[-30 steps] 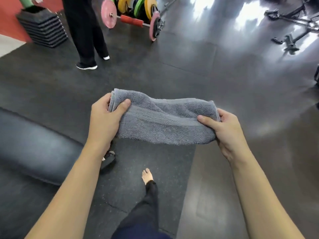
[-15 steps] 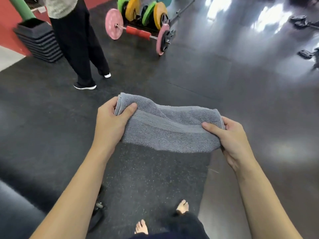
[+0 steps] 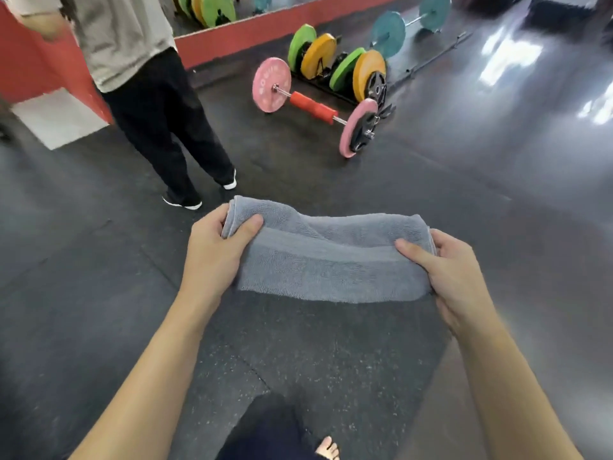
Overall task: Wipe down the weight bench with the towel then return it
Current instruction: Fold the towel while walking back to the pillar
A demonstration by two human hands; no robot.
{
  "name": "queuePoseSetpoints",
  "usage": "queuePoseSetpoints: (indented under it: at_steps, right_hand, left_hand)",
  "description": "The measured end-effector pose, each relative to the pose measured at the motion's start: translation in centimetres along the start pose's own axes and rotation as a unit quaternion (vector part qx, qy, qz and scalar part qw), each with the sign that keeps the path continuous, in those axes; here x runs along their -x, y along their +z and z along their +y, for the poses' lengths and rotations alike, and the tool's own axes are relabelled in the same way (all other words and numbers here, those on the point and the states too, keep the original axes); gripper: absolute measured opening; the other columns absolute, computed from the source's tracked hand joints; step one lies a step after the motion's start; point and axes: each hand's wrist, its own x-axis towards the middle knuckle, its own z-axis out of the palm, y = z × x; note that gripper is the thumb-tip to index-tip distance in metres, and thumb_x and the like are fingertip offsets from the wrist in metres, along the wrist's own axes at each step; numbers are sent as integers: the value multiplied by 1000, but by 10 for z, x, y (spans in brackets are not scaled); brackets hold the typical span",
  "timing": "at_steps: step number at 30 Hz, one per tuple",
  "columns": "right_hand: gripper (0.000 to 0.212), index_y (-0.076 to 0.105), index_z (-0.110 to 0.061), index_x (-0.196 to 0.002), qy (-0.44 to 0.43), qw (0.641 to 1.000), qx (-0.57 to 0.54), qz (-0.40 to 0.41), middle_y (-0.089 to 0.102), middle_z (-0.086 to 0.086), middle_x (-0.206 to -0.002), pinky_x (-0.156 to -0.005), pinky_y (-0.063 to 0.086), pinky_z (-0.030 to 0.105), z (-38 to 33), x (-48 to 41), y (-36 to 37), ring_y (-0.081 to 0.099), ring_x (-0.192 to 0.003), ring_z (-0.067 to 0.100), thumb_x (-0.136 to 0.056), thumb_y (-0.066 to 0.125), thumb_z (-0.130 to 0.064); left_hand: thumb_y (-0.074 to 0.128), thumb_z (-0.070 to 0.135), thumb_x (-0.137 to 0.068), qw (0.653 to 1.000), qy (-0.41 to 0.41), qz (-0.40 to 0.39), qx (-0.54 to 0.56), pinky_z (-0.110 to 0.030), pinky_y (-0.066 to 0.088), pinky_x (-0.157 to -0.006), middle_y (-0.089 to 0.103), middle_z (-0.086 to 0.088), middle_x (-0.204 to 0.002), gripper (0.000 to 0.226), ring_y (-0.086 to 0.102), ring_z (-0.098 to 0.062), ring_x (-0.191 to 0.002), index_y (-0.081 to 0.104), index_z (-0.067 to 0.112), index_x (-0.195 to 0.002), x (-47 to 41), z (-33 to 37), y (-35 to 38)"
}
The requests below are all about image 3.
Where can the person's left hand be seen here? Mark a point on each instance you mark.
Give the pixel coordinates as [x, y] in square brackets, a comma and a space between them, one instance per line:
[210, 263]

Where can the person's right hand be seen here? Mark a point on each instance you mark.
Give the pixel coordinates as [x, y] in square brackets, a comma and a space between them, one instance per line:
[455, 282]

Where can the grey towel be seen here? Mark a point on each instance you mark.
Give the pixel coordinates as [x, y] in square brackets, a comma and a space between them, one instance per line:
[330, 263]

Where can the person's left forearm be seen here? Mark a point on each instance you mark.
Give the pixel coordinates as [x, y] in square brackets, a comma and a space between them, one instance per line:
[153, 378]

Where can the person's right forearm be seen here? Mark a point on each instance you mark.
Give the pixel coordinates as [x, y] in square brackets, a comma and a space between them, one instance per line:
[503, 392]

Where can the person's black trousers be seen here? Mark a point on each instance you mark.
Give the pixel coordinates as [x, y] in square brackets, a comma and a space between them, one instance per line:
[268, 426]

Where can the person's right foot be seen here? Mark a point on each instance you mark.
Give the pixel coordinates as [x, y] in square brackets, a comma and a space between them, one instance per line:
[328, 449]

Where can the pink plate barbell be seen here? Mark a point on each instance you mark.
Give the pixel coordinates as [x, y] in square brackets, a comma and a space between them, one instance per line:
[313, 107]

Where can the grey checker plate base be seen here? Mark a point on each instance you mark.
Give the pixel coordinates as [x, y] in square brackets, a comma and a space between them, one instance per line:
[57, 119]

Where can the black plate rack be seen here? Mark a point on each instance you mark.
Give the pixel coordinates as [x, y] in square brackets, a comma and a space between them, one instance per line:
[321, 83]

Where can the yellow weight plate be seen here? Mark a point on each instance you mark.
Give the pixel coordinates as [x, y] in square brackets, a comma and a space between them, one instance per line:
[369, 67]
[318, 55]

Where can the teal plate barbell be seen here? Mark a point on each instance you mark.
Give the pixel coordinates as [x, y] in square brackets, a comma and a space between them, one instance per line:
[388, 35]

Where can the red pillar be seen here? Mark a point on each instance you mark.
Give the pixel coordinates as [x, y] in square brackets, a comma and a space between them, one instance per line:
[28, 71]

